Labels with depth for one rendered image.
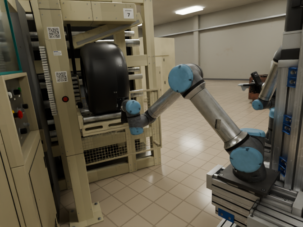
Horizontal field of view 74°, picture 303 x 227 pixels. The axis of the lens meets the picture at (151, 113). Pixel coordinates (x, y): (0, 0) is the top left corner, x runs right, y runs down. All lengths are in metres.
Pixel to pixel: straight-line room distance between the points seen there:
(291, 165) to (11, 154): 1.25
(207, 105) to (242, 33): 11.04
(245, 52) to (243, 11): 1.93
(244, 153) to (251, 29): 10.98
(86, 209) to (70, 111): 0.85
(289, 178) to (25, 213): 1.24
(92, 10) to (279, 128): 1.58
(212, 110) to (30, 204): 0.88
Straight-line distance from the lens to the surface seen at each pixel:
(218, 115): 0.88
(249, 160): 0.89
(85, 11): 1.90
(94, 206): 2.15
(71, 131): 1.65
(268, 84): 1.52
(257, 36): 11.60
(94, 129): 1.57
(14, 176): 1.04
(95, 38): 2.01
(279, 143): 1.24
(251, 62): 11.65
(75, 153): 1.71
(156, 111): 1.14
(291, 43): 1.18
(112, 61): 1.45
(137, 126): 1.10
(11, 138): 0.98
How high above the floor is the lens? 1.29
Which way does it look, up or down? 15 degrees down
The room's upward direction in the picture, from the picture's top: 4 degrees counter-clockwise
